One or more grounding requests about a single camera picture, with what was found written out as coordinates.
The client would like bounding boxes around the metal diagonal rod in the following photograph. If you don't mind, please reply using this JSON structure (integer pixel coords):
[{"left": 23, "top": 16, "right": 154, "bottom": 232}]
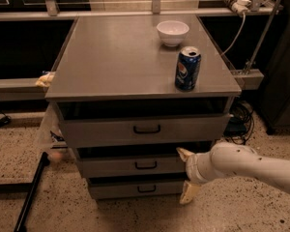
[{"left": 242, "top": 0, "right": 281, "bottom": 74}]

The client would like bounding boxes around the black cable bundle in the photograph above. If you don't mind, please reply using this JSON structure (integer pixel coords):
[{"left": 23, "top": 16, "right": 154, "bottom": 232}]
[{"left": 221, "top": 101, "right": 255, "bottom": 146}]

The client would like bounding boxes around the clear plastic bag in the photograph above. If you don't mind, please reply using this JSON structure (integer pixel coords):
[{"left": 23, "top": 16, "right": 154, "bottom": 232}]
[{"left": 35, "top": 104, "right": 68, "bottom": 162}]

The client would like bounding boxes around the grey top drawer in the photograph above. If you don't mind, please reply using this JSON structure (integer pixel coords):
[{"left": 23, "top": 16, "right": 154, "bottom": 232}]
[{"left": 60, "top": 114, "right": 230, "bottom": 148}]

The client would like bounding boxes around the white ceramic bowl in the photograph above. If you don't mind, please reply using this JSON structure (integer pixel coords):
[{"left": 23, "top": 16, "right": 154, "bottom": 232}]
[{"left": 157, "top": 20, "right": 189, "bottom": 46}]

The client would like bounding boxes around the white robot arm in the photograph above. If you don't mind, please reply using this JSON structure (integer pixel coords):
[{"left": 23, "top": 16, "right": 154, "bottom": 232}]
[{"left": 177, "top": 142, "right": 290, "bottom": 204}]

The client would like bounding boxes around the grey bottom drawer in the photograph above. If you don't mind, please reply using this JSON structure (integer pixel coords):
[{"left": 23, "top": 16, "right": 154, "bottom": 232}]
[{"left": 88, "top": 178, "right": 184, "bottom": 199}]

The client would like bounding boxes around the black metal floor bar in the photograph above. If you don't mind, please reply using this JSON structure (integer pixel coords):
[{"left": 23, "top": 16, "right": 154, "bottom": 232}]
[{"left": 0, "top": 152, "right": 50, "bottom": 232}]

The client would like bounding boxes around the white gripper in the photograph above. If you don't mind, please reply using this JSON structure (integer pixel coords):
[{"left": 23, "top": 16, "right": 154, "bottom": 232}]
[{"left": 176, "top": 147, "right": 217, "bottom": 205}]

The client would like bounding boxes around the blue Pepsi can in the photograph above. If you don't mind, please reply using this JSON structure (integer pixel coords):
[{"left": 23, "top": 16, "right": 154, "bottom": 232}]
[{"left": 175, "top": 46, "right": 201, "bottom": 92}]

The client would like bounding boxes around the white power strip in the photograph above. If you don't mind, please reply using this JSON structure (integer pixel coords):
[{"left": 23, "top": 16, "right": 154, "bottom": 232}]
[{"left": 223, "top": 0, "right": 250, "bottom": 16}]

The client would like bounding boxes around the grey drawer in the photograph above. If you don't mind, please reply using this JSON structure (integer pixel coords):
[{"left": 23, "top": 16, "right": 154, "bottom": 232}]
[
  {"left": 88, "top": 178, "right": 184, "bottom": 199},
  {"left": 60, "top": 114, "right": 230, "bottom": 148},
  {"left": 76, "top": 153, "right": 186, "bottom": 178}
]

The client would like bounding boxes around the yellow snack bag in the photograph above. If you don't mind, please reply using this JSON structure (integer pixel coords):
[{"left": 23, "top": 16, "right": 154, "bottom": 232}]
[{"left": 36, "top": 72, "right": 55, "bottom": 88}]

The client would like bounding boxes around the grey metal drawer cabinet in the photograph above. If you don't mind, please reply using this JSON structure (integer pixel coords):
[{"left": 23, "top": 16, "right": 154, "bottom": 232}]
[{"left": 45, "top": 15, "right": 241, "bottom": 187}]

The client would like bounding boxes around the white power cable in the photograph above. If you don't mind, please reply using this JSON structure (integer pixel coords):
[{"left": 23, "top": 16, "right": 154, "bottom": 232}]
[{"left": 219, "top": 13, "right": 247, "bottom": 57}]

